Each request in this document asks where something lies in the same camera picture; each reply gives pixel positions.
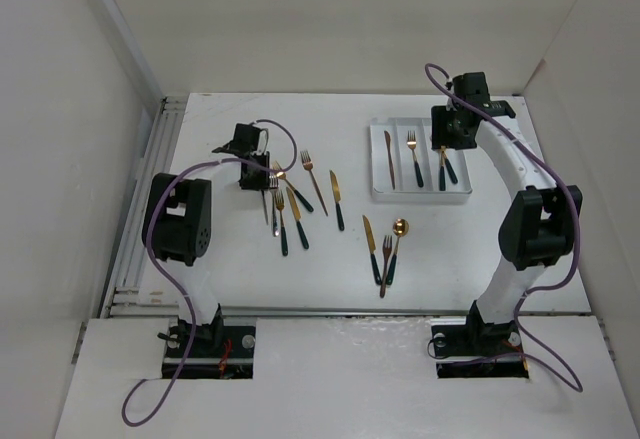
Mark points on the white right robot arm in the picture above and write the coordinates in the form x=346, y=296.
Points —
x=540, y=226

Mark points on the dark copper fork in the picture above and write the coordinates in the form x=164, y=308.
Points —
x=387, y=251

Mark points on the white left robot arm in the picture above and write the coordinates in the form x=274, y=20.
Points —
x=182, y=230

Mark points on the copper knife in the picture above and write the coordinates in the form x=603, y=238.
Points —
x=388, y=142

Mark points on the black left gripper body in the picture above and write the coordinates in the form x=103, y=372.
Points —
x=257, y=181

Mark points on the silver fork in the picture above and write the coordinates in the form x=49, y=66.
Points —
x=273, y=188

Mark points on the gold fork green handle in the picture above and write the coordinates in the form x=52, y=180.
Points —
x=412, y=145
x=279, y=202
x=281, y=175

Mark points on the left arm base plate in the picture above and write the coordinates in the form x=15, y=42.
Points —
x=220, y=351

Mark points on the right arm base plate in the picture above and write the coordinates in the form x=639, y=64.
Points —
x=462, y=353

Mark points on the gold knife green handle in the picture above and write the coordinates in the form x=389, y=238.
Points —
x=372, y=248
x=337, y=199
x=297, y=218

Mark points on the white divided cutlery tray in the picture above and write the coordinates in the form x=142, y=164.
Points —
x=407, y=190

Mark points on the gold spoon green handle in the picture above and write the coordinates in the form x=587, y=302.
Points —
x=400, y=229
x=442, y=169
x=450, y=172

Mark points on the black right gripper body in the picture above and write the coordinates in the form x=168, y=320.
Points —
x=445, y=129

